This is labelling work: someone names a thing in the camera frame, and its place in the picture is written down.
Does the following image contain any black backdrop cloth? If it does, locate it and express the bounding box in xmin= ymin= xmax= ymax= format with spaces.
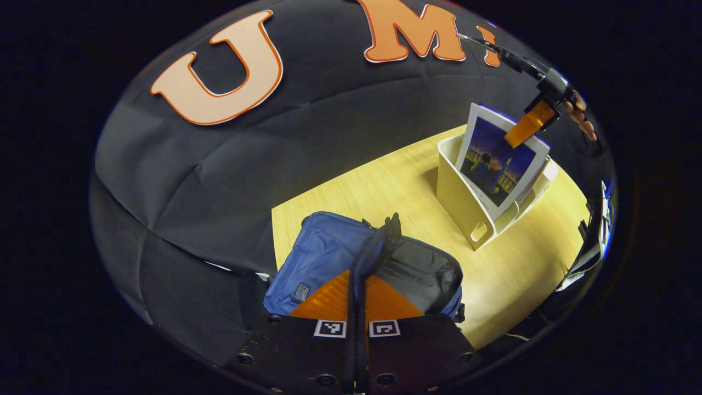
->
xmin=90 ymin=0 xmax=615 ymax=352

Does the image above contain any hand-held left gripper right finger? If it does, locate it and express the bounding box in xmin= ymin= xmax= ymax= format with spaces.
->
xmin=361 ymin=273 xmax=484 ymax=394

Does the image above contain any blue schoolbag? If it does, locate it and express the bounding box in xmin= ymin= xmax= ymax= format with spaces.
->
xmin=263 ymin=211 xmax=467 ymax=324

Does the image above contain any white bookshelf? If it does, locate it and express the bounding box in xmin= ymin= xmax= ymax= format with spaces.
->
xmin=436 ymin=134 xmax=560 ymax=252

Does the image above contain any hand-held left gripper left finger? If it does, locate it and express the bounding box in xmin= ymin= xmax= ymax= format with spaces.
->
xmin=222 ymin=269 xmax=353 ymax=395

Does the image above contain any blue night scene book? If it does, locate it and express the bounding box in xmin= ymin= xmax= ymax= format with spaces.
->
xmin=455 ymin=103 xmax=551 ymax=223

